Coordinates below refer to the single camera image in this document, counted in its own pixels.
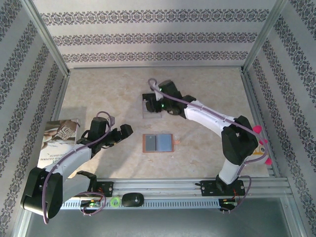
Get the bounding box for brown leather card holder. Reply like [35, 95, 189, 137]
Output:
[143, 133, 181, 154]

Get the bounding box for silver printed credit card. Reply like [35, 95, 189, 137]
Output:
[143, 100, 162, 113]

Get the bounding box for clear acrylic card stand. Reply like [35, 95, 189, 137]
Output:
[142, 93, 163, 120]

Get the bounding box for dark grey chip card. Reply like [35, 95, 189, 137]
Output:
[145, 135, 158, 152]

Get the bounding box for photo cover book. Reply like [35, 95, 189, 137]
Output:
[37, 118, 81, 166]

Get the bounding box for black computer mouse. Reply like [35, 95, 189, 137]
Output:
[122, 192, 145, 207]

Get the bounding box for grey metal panel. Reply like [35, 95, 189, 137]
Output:
[24, 209, 297, 237]

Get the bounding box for pink and white plush toy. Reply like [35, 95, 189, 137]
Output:
[251, 125, 272, 165]

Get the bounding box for aluminium frame rail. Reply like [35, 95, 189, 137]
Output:
[49, 71, 72, 123]
[68, 65, 244, 71]
[240, 71, 282, 178]

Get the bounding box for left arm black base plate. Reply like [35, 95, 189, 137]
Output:
[69, 181, 115, 198]

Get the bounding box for aluminium mounting rail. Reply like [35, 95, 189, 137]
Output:
[69, 178, 290, 198]

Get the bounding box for perforated metal cable tray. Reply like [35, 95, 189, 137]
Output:
[60, 198, 220, 210]

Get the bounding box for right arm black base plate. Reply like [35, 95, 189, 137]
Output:
[200, 180, 247, 198]

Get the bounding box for aluminium frame post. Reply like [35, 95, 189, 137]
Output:
[240, 0, 290, 74]
[21, 0, 71, 76]

